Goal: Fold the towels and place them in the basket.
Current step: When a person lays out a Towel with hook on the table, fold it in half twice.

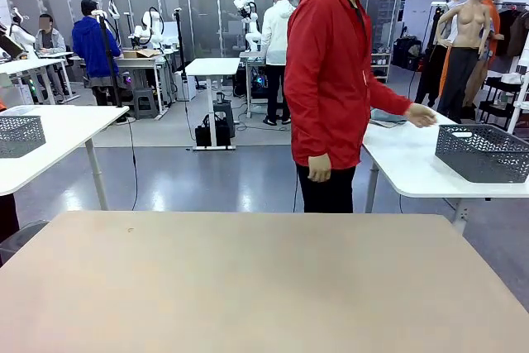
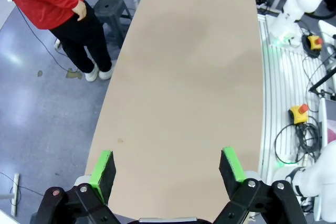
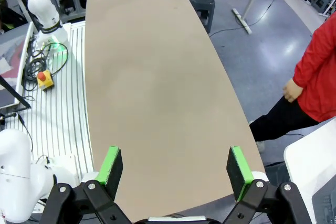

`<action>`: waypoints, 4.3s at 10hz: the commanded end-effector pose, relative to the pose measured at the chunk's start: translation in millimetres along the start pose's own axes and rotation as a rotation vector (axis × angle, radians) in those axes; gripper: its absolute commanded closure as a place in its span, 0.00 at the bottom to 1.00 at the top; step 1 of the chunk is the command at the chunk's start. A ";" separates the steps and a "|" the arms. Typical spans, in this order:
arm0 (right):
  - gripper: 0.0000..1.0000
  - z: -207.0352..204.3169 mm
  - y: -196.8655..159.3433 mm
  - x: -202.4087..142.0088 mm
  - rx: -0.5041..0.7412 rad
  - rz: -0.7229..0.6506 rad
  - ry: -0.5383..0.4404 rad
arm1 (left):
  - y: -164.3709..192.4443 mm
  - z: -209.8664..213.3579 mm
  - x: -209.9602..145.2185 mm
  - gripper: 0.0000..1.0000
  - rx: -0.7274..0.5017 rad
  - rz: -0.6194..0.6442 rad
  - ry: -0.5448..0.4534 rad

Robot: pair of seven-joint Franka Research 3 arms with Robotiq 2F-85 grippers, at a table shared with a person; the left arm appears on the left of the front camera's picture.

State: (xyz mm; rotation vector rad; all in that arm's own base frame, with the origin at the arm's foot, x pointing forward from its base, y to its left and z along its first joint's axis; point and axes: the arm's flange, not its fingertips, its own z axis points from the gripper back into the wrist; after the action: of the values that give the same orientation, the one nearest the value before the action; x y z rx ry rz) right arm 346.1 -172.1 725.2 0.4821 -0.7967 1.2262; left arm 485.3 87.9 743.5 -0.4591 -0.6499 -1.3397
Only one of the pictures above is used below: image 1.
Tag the person's right hand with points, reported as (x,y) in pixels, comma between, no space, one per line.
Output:
(320,168)

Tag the person's left hand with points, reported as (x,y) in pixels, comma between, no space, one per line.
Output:
(421,116)

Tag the person's left forearm red sleeve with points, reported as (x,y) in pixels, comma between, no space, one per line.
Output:
(390,101)

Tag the person's right forearm red sleeve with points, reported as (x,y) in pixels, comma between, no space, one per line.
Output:
(314,130)

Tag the grey lattice plastic basket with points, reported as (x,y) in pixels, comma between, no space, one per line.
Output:
(20,136)
(483,154)

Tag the pale mannequin black trousers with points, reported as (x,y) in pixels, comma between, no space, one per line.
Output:
(430,76)

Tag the white shelf unit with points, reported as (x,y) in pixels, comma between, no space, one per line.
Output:
(381,65)

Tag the bare beige mannequin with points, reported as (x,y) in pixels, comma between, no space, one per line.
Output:
(467,39)

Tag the person in red jacket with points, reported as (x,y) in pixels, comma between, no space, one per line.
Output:
(326,59)

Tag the dark stool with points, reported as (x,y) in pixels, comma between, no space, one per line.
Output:
(225,115)

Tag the black bag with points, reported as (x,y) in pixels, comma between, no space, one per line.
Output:
(204,134)

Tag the clothes rack dark garments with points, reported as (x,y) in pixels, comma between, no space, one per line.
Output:
(512,30)

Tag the mannequin orange outfit with hat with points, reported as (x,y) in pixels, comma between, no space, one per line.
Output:
(489,10)

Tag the person in white jacket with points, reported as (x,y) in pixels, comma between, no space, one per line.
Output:
(277,34)

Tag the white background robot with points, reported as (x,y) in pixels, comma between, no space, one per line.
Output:
(250,26)
(151,26)
(20,32)

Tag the grey step stool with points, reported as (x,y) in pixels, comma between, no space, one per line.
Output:
(145,105)

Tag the white work desk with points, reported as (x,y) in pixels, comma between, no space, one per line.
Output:
(136,61)
(29,65)

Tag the cardboard box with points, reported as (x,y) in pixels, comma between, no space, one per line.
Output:
(140,53)

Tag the black tripod stand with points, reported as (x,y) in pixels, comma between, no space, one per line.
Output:
(108,59)

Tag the person in blue hoodie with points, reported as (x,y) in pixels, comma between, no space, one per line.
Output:
(93,47)

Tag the seated person grey sweater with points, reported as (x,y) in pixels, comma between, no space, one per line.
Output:
(49,41)

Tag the black camera pole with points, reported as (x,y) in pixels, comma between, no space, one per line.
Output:
(180,47)

